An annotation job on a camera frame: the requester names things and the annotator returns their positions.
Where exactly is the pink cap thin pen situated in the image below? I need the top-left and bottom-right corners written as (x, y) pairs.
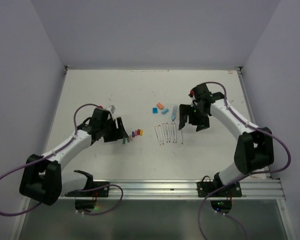
top-left (161, 123), bottom-right (169, 143)

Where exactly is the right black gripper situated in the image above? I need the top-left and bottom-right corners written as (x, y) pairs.
top-left (178, 103), bottom-right (210, 131)

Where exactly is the grey cap thin pen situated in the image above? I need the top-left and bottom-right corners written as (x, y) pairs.
top-left (173, 123), bottom-right (178, 143)

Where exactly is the purple cap thin pen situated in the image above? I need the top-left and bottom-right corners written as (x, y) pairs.
top-left (165, 122), bottom-right (171, 143)

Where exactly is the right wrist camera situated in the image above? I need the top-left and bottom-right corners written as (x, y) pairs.
top-left (189, 90), bottom-right (195, 100)

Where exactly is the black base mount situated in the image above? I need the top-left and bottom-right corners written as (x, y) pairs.
top-left (196, 175), bottom-right (243, 214)
top-left (64, 181), bottom-right (111, 211)

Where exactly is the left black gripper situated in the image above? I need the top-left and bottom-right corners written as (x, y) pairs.
top-left (100, 116), bottom-right (128, 142)

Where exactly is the light blue highlighter cap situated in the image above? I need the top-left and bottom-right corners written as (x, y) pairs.
top-left (152, 107), bottom-right (158, 114)

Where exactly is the orange highlighter cap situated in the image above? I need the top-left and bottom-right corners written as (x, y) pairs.
top-left (156, 102), bottom-right (165, 110)

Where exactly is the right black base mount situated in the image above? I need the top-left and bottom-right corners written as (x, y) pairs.
top-left (196, 175), bottom-right (243, 214)

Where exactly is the dark red cap thin pen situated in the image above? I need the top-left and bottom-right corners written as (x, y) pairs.
top-left (158, 125), bottom-right (165, 145)

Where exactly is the orange cap thin pen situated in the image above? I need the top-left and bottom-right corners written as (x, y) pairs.
top-left (170, 123), bottom-right (175, 143)

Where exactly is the light blue highlighter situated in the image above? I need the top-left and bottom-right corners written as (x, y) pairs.
top-left (171, 105), bottom-right (179, 121)

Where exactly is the aluminium front rail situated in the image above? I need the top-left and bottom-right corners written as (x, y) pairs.
top-left (61, 178), bottom-right (285, 200)

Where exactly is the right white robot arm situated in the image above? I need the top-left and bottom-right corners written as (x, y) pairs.
top-left (179, 83), bottom-right (274, 197)

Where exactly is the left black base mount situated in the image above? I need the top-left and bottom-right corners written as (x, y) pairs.
top-left (64, 181), bottom-right (111, 211)

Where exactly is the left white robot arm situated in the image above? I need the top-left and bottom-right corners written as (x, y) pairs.
top-left (19, 105), bottom-right (128, 206)

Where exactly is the yellow cap thin pen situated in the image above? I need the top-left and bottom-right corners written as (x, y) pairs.
top-left (154, 126), bottom-right (162, 146)

